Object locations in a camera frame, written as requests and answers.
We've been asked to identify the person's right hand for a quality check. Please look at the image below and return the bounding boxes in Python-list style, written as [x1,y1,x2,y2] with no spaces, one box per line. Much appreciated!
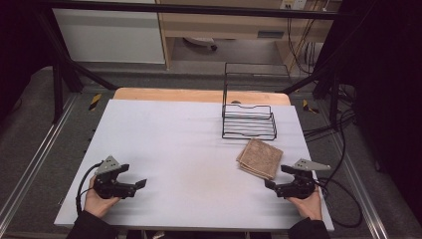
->
[287,185,323,221]

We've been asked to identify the office chair base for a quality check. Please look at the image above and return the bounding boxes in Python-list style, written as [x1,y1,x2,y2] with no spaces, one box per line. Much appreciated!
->
[182,36,219,52]

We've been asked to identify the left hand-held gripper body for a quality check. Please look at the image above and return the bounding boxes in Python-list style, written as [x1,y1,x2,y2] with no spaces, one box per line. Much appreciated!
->
[93,154,137,200]

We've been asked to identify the wooden table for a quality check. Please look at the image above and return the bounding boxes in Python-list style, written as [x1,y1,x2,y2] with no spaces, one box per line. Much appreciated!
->
[112,87,292,107]

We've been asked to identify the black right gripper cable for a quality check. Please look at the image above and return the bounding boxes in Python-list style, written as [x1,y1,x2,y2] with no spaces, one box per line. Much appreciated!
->
[315,177,363,229]

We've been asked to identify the aluminium floor rail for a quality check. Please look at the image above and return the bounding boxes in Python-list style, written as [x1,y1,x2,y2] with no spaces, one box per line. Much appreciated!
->
[326,130,390,239]
[0,94,80,227]

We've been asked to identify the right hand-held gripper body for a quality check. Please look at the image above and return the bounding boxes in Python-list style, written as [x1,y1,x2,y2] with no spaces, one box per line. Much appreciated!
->
[274,157,331,200]

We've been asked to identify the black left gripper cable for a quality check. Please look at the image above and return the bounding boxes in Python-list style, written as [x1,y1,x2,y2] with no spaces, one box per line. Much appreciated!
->
[75,160,105,215]

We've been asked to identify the hanging desk cables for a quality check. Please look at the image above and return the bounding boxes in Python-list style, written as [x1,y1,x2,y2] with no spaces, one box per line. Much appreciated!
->
[286,17,320,76]

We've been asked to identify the black curtain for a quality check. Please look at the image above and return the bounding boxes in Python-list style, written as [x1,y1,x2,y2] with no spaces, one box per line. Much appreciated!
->
[0,0,56,116]
[331,0,422,227]

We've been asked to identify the black horizontal frame bar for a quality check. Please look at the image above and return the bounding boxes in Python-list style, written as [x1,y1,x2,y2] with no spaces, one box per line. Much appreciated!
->
[42,0,343,21]

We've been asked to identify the white wall socket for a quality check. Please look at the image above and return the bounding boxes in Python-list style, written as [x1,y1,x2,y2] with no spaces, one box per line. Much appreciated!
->
[280,0,309,11]

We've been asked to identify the person's left hand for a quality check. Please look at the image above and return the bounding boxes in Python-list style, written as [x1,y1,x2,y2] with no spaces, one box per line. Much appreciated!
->
[84,175,122,219]

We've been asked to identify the black wire rack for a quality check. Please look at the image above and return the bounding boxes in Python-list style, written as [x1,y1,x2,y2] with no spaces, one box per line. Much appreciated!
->
[221,62,293,141]

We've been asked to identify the black floor cables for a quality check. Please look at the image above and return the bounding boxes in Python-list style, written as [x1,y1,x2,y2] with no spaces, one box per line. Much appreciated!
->
[303,109,358,142]

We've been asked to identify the white cabinet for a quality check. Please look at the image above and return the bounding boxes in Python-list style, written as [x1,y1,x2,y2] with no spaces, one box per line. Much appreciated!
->
[52,8,166,65]

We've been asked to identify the black metal frame stand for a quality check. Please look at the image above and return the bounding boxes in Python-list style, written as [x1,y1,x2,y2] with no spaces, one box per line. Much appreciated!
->
[33,9,119,124]
[281,0,379,127]

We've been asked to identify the white board table cover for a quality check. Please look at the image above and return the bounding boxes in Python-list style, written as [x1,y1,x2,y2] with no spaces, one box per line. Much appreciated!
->
[54,99,335,232]

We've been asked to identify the brown towel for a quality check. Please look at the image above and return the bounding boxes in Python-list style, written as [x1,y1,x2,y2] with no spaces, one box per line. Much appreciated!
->
[236,137,284,181]

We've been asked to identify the light wooden desk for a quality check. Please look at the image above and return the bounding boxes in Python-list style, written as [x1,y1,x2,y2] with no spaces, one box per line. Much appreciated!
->
[155,0,342,72]

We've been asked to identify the yellow black floor tape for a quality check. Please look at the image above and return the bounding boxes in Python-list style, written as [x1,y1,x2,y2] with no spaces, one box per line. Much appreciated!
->
[302,99,319,115]
[88,93,103,112]

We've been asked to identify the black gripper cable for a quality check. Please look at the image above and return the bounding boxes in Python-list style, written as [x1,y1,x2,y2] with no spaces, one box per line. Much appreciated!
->
[75,160,105,215]
[315,177,363,229]

